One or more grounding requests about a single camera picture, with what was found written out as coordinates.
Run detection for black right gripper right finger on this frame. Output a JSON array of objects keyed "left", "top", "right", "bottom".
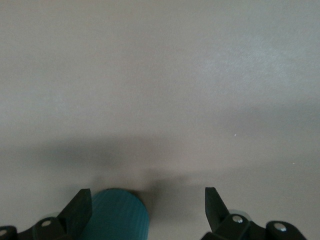
[{"left": 202, "top": 187, "right": 251, "bottom": 240}]

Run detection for dark teal ribbed cup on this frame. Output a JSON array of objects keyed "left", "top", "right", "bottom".
[{"left": 82, "top": 188, "right": 150, "bottom": 240}]

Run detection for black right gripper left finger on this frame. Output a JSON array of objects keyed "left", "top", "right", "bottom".
[{"left": 17, "top": 188, "right": 93, "bottom": 240}]

